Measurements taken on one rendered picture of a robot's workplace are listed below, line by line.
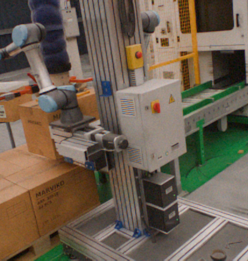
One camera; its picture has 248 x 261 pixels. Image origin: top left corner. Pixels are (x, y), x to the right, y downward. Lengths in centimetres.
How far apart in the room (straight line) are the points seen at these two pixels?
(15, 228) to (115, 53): 144
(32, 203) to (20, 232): 22
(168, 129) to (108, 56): 55
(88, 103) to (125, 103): 89
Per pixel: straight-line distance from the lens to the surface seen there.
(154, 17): 262
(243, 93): 457
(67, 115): 238
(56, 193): 293
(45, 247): 304
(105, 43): 220
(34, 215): 289
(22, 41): 227
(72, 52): 428
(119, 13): 219
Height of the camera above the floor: 167
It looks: 18 degrees down
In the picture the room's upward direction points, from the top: 9 degrees counter-clockwise
